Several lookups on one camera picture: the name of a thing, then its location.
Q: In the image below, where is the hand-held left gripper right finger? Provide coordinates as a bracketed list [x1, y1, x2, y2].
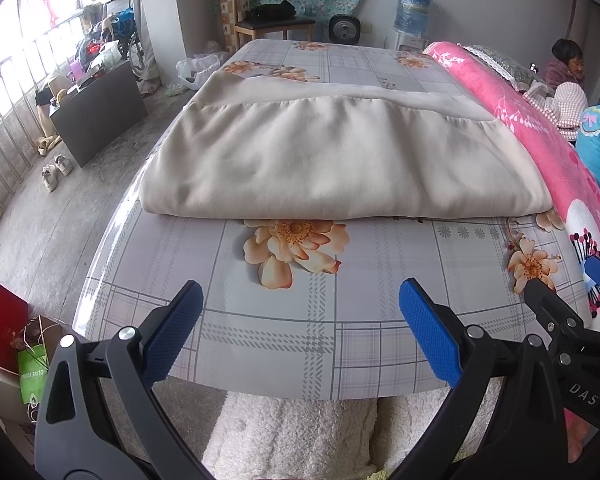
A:
[387, 276, 568, 480]

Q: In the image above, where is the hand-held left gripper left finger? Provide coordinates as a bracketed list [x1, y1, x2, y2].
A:
[34, 280, 216, 480]

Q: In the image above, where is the cream zip jacket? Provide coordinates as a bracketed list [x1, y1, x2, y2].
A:
[139, 71, 555, 222]

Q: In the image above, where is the floral checked tablecloth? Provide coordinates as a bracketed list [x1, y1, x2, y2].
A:
[74, 39, 598, 402]

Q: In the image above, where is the green paper bag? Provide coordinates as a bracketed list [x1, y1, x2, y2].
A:
[16, 344, 48, 405]

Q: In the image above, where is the red gift bag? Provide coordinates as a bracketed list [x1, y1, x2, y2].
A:
[0, 280, 31, 373]

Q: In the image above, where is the pink patterned blanket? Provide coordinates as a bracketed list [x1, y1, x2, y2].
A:
[422, 41, 600, 466]

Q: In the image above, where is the white checked cloth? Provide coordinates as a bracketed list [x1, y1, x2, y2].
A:
[522, 82, 588, 131]

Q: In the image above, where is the beige shoe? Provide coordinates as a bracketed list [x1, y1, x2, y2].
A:
[35, 135, 62, 157]

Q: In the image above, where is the dark low cabinet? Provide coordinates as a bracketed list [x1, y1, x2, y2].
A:
[49, 60, 148, 168]

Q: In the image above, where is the lace-trimmed pillow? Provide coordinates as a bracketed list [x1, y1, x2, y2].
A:
[462, 45, 543, 91]

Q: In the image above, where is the metal window railing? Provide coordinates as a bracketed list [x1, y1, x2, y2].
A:
[0, 10, 106, 241]

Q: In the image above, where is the white plastic bag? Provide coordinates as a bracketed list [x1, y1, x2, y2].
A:
[176, 52, 222, 92]

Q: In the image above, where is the white water dispenser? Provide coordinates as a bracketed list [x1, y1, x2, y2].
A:
[382, 27, 428, 53]

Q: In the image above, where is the black round fan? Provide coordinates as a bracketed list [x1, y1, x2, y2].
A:
[328, 14, 362, 45]

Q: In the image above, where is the patterned cardboard box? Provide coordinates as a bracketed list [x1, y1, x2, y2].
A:
[216, 0, 253, 53]

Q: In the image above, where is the wooden chair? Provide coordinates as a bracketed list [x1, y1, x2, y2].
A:
[229, 0, 317, 53]

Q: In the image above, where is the blue water bottle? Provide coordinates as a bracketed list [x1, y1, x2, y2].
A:
[394, 0, 433, 37]

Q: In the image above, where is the black bag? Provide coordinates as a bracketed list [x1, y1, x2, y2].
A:
[245, 1, 297, 20]

